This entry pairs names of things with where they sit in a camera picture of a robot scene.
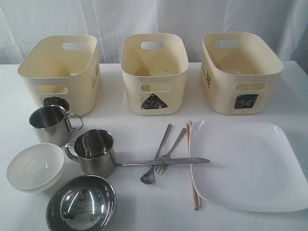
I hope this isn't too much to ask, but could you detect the steel table knife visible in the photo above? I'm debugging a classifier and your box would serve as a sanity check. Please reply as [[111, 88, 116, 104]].
[[115, 157, 210, 166]]

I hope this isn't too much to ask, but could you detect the steel mug front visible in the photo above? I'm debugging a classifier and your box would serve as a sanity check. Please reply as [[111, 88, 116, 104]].
[[64, 129, 116, 178]]

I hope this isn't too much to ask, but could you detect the steel mug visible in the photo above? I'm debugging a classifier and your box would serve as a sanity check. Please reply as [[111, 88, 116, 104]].
[[64, 129, 116, 178], [29, 105, 84, 147]]

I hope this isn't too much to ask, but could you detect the stainless steel bowl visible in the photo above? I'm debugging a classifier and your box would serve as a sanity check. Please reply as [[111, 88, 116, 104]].
[[46, 175, 116, 231]]

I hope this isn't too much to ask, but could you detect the white ceramic bowl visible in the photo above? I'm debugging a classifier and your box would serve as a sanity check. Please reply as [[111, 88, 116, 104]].
[[6, 143, 65, 193]]

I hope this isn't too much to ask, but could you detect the wooden chopstick right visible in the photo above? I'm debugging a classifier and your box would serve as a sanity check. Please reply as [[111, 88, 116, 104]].
[[188, 121, 202, 210]]

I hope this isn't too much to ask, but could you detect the wooden chopstick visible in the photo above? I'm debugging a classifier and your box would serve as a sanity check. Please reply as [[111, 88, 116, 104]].
[[188, 121, 202, 210], [186, 123, 199, 211]]

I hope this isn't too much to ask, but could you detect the cream bin with triangle mark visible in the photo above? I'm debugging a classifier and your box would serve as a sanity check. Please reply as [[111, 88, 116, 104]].
[[121, 33, 189, 116]]

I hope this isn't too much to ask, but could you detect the steel fork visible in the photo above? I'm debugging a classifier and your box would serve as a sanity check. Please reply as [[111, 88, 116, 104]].
[[154, 128, 187, 175]]

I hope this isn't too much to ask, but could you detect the steel spoon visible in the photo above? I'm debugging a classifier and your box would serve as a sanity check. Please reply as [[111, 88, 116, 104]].
[[140, 124, 172, 185]]

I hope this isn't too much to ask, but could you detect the wooden chopstick left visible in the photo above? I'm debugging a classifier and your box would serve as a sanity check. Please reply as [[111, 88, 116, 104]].
[[186, 123, 199, 211]]

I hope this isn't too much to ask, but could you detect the cream bin with square mark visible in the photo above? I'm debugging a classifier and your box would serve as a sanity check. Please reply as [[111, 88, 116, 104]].
[[201, 32, 284, 115]]

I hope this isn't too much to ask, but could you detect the cream bin with circle mark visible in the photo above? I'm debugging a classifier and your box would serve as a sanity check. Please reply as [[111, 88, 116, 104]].
[[18, 35, 101, 116]]

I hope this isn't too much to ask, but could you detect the white square plate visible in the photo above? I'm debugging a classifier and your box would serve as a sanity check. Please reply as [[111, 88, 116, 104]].
[[189, 120, 308, 212]]

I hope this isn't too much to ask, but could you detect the white backdrop curtain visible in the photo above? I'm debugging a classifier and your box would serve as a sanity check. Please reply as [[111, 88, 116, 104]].
[[0, 0, 308, 69]]

